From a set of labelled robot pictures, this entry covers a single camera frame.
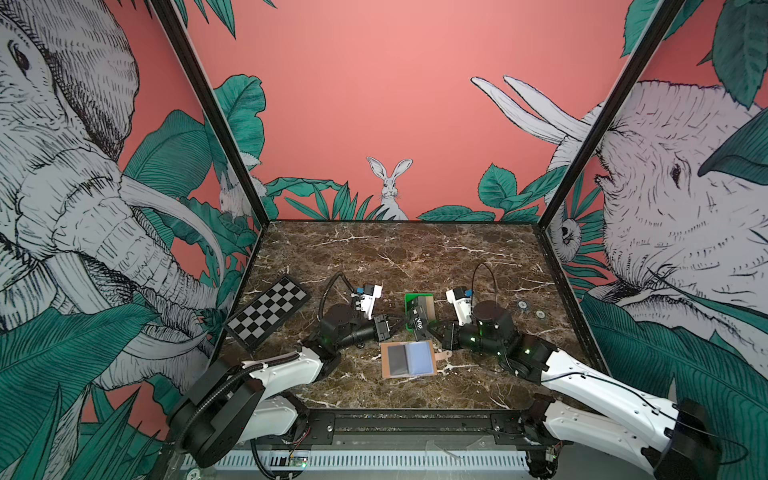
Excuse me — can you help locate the green plastic tray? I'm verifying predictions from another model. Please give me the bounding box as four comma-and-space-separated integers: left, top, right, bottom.
405, 293, 436, 334

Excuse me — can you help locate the tan leather card holder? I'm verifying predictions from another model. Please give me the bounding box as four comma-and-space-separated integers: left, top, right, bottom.
380, 341, 452, 379

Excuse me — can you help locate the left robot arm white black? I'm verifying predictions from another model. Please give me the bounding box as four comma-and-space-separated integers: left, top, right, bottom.
167, 304, 403, 467

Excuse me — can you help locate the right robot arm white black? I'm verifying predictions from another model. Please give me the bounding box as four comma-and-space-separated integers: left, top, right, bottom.
427, 301, 722, 479

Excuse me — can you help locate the stack of credit cards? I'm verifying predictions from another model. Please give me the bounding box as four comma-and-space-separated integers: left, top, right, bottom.
417, 295, 436, 325

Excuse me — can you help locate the checkerboard calibration plate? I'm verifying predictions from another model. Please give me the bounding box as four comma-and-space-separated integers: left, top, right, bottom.
224, 275, 311, 352

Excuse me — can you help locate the small green circuit board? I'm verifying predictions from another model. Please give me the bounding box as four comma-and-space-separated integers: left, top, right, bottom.
287, 456, 309, 469

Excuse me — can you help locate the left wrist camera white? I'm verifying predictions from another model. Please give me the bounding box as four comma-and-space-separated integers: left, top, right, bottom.
353, 284, 383, 320

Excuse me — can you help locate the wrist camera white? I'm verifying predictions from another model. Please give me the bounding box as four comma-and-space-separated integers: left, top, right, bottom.
353, 284, 383, 320
446, 287, 473, 326

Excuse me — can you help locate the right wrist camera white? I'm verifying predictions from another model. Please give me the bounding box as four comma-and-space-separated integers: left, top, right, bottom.
446, 287, 473, 326

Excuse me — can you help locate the black mounting rail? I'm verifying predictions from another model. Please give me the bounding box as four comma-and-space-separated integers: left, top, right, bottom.
291, 409, 560, 449

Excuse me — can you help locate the white slotted cable duct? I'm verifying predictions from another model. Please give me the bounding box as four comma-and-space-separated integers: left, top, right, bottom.
209, 449, 529, 472

